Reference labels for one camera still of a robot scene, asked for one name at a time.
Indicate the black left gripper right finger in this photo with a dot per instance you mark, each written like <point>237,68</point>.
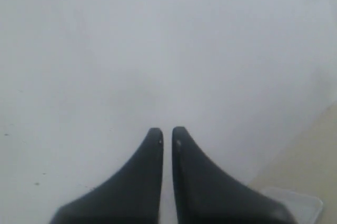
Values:
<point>204,193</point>

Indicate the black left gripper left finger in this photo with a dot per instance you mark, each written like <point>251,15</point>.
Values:
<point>132,195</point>

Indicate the white plastic tray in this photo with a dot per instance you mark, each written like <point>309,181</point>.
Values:
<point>305,208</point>

